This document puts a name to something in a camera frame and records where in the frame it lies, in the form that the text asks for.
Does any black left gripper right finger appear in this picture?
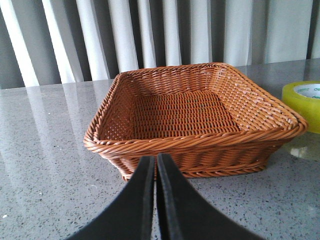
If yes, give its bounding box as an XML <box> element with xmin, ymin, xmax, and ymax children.
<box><xmin>156</xmin><ymin>153</ymin><xmax>261</xmax><ymax>240</ymax></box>

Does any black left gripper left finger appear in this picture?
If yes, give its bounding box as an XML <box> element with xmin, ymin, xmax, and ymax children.
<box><xmin>69</xmin><ymin>156</ymin><xmax>155</xmax><ymax>240</ymax></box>

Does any yellow packing tape roll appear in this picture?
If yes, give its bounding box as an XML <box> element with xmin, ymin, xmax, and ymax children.
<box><xmin>282</xmin><ymin>81</ymin><xmax>320</xmax><ymax>134</ymax></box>

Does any brown wicker basket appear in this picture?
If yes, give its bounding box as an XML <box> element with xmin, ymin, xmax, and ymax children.
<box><xmin>83</xmin><ymin>62</ymin><xmax>308</xmax><ymax>180</ymax></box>

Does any grey pleated curtain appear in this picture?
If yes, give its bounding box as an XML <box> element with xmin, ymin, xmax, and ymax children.
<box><xmin>0</xmin><ymin>0</ymin><xmax>320</xmax><ymax>89</ymax></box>

